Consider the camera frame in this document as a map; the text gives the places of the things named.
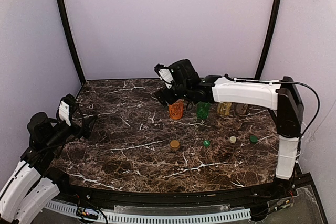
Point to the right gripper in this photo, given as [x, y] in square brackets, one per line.
[166, 95]

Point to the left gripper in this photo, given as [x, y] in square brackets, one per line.
[81, 125]

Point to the orange drink bottle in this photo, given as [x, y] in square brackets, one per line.
[176, 110]

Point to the green soda bottle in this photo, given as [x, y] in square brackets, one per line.
[203, 110]

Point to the tan orange bottle cap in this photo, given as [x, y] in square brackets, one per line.
[174, 145]

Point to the yellow tea bottle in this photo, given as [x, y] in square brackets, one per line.
[223, 109]

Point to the small green soda cap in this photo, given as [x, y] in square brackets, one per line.
[206, 143]

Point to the coffee latte bottle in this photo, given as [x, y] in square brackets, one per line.
[241, 108]

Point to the cream bottle cap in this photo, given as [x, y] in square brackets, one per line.
[232, 139]

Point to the green bottle cap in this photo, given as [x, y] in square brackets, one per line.
[253, 139]

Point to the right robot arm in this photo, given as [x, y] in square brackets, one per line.
[182, 82]

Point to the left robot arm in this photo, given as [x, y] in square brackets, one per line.
[34, 182]

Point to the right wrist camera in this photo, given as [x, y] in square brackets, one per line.
[165, 75]

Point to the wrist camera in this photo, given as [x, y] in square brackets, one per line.
[165, 75]
[66, 109]

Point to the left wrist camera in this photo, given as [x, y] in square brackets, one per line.
[66, 109]

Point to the black front rail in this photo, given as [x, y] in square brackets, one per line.
[250, 197]

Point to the white slotted cable duct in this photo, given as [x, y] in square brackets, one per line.
[129, 214]

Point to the left black frame post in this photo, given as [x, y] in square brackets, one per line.
[70, 40]

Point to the black frame post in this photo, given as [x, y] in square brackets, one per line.
[70, 40]
[268, 39]

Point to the right black frame post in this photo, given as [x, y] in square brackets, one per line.
[268, 39]

